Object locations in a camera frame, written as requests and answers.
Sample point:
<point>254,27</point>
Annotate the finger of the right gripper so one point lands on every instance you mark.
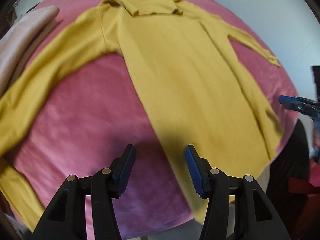
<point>302,105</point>

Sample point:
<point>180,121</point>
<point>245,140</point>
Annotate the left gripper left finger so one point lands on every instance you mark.
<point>65,218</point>

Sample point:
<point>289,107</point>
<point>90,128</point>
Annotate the yellow long-sleeve sweater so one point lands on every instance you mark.
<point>187,76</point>

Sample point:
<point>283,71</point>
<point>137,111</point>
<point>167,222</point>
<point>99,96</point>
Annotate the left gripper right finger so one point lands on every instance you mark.
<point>238,208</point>

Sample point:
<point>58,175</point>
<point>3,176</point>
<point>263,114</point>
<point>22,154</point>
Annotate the folded light pink garment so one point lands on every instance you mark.
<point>22,39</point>

